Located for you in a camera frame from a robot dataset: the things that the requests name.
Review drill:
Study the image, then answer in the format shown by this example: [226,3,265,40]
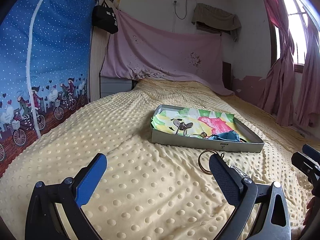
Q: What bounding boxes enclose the pink window curtain right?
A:
[296,18,319,127]

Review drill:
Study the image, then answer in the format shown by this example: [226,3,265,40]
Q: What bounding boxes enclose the person right hand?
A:
[303,196,318,226]

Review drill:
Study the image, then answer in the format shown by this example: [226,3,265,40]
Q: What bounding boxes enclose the black tote bag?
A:
[92,1,118,34]

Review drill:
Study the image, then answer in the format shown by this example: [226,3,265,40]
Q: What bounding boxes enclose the black power cable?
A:
[173,0,188,21]

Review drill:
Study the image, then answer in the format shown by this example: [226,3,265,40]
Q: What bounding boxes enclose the pink sheet on headboard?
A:
[101,11,233,96]

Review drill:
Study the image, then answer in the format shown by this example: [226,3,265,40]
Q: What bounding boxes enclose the silver rhinestone hair clip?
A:
[231,165,248,178]

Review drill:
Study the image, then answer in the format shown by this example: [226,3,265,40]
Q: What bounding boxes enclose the pink window curtain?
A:
[296,18,319,127]
[256,0,297,127]

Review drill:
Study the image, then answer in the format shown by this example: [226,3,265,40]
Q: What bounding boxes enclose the brown cord bead necklace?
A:
[198,148,226,176]

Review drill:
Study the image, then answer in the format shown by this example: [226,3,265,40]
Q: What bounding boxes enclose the grey tray with colourful lining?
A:
[150,105,264,153]

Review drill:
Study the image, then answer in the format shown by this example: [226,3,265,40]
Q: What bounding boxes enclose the beige hair claw clip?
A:
[172,119,193,136]

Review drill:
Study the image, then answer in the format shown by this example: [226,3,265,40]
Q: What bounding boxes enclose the grey bedside cabinet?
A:
[100,77,132,98]

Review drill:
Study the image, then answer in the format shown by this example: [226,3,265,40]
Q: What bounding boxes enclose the blue dotted fabric wardrobe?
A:
[1,0,99,172]

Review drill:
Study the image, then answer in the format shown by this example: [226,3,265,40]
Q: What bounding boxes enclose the blue smartwatch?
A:
[208,130,240,142]

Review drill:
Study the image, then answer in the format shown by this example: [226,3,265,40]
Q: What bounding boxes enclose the yellow dotted bed blanket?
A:
[1,80,312,239]

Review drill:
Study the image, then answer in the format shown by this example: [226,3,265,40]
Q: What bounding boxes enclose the pink window curtain left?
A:
[256,0,297,127]

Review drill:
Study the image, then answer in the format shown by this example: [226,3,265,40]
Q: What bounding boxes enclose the olive cloth on shelf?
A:
[191,3,241,42]

